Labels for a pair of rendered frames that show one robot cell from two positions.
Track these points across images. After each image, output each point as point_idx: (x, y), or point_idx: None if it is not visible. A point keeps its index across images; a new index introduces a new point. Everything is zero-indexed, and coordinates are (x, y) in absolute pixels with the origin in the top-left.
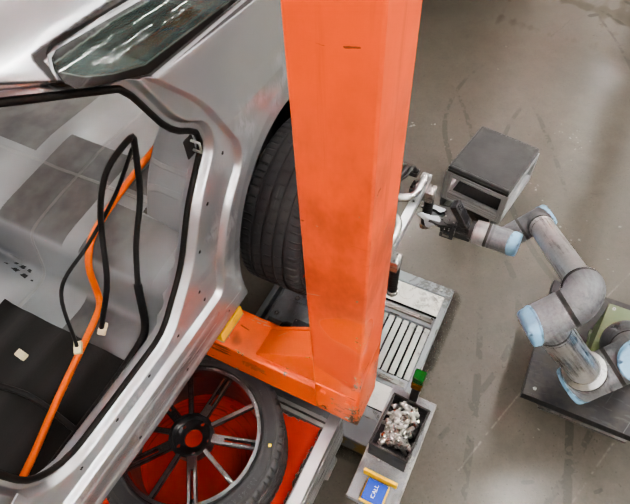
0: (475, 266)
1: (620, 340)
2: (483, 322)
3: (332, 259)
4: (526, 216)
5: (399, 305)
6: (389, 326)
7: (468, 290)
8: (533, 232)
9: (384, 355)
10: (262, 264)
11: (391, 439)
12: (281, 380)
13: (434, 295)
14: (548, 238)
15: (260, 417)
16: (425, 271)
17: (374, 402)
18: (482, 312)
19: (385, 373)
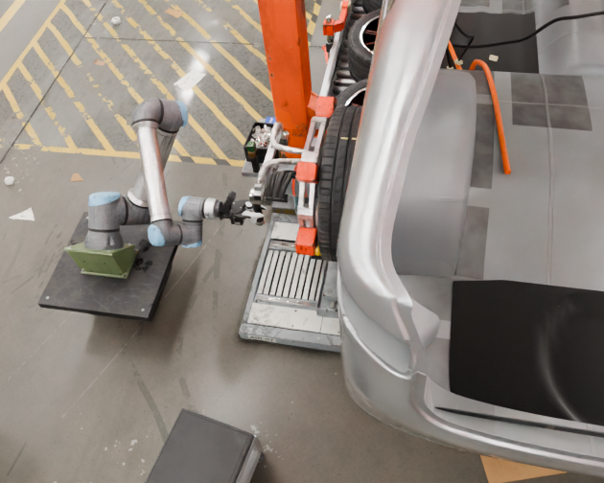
0: (220, 381)
1: (113, 212)
2: (211, 323)
3: None
4: (173, 229)
5: (287, 306)
6: (291, 287)
7: (225, 352)
8: (169, 208)
9: (290, 263)
10: None
11: (265, 127)
12: None
13: (256, 322)
14: (159, 179)
15: None
16: (269, 361)
17: (290, 226)
18: (212, 333)
19: (287, 248)
